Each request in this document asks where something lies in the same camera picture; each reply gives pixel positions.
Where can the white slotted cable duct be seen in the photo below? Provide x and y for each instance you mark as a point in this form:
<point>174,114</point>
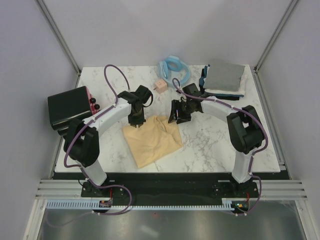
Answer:
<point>98,204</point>

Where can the aluminium frame rail front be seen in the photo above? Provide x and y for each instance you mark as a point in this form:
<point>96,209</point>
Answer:
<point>144,190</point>

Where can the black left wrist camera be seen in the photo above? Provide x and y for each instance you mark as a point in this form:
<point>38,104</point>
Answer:
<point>144,94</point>

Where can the aluminium frame post left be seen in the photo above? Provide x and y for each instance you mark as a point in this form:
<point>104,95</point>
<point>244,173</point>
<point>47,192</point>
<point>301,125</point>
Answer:
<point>58,35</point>

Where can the yellow t shirt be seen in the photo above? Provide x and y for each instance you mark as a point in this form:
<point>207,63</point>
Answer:
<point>155,139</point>

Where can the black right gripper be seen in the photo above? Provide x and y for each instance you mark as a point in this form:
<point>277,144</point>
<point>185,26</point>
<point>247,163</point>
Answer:
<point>176,105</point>

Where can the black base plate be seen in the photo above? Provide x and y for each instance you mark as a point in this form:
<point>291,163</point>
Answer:
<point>116,179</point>

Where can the aluminium frame post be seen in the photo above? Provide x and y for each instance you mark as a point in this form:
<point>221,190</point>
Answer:
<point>58,35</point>
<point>276,34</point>

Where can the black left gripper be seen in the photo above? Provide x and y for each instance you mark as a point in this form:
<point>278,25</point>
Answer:
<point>139,121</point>

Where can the small pink cube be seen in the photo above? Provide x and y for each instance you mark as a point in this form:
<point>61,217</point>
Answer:
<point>160,86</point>

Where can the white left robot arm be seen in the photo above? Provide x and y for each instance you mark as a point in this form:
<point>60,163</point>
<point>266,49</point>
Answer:
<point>82,142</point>

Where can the aluminium frame post right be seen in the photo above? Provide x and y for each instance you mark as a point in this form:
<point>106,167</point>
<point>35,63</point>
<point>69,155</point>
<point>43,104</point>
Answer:
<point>276,34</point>

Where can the black pink drawer organizer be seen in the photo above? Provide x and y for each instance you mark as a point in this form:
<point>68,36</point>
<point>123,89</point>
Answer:
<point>63,107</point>

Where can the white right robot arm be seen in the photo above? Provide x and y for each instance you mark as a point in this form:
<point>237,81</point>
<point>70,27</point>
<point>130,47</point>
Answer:
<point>246,132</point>

